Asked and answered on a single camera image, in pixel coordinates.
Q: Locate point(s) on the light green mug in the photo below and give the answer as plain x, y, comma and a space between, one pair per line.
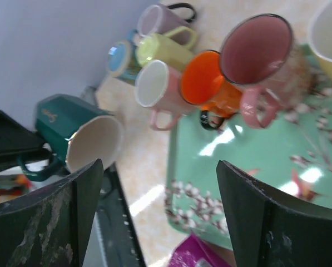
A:
161, 47

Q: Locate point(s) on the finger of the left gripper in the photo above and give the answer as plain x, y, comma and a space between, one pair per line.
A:
16, 141

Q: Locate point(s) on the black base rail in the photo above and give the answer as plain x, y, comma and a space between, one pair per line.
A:
113, 240

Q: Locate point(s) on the blue teal mug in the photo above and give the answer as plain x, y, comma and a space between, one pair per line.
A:
121, 60

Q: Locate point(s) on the dark teal mug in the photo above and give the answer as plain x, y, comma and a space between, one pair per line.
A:
77, 133

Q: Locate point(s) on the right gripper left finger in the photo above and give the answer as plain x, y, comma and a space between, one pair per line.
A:
51, 226

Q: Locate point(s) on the pink cream mug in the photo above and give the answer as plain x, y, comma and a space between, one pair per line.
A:
157, 88

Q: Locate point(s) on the yellow mug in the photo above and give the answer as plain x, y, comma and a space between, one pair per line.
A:
320, 38

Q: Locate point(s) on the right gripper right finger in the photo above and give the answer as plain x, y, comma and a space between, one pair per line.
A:
269, 227

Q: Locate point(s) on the purple snack bag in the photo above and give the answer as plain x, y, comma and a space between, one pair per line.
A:
193, 252

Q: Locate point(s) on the orange mug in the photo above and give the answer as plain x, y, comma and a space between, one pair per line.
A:
203, 85

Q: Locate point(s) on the pink floral mug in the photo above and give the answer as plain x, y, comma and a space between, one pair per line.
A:
262, 59

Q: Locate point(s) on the green floral tray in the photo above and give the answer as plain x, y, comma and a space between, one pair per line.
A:
294, 154

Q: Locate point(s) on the mauve grey mug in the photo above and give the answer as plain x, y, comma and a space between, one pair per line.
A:
159, 18

